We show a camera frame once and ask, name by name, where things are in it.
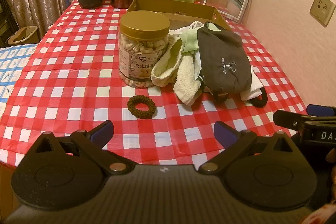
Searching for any light green cloth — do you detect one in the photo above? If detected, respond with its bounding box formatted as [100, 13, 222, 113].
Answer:
[181, 22, 223, 55]

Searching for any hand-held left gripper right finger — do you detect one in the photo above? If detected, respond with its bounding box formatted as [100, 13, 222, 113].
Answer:
[198, 121, 294, 174]

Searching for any pink patterned clothing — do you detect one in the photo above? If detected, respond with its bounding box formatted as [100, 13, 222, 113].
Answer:
[304, 204, 336, 224]

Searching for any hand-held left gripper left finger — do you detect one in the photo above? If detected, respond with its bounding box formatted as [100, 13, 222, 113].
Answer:
[34, 120, 135, 175]

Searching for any black rack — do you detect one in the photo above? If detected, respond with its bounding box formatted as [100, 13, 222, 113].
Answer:
[0, 0, 20, 46]

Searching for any person's right hand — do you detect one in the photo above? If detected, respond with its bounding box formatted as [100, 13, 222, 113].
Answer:
[326, 147, 336, 204]

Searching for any cardboard box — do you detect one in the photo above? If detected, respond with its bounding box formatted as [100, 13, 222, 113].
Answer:
[127, 0, 231, 30]

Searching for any cream knit cloth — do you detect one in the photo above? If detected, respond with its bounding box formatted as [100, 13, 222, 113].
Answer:
[151, 39, 184, 86]

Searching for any dark grey cloth pouch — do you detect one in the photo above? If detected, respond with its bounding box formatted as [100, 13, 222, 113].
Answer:
[197, 21, 252, 94]

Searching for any beige wall socket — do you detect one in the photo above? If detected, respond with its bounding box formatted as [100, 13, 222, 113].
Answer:
[310, 0, 336, 26]

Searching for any clear cashew jar gold lid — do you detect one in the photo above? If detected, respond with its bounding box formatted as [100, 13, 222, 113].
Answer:
[117, 10, 171, 88]

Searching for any blue printed blanket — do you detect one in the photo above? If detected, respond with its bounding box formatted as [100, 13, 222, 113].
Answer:
[0, 44, 40, 104]

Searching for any beige basket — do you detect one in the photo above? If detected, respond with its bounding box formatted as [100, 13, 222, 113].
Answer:
[8, 26, 38, 45]

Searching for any red white checkered tablecloth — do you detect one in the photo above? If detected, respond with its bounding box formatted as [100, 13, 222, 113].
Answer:
[0, 0, 314, 170]

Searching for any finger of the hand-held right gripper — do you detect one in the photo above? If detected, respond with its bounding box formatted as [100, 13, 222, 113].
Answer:
[272, 109, 336, 133]
[306, 104, 336, 117]

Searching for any cream terry towel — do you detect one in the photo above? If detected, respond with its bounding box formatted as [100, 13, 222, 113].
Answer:
[173, 55, 203, 105]

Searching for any brown hair scrunchie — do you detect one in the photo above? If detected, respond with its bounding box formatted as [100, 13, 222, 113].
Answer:
[127, 95, 156, 119]

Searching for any white folded cloth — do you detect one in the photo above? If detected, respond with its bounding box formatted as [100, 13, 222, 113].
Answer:
[241, 65, 263, 101]

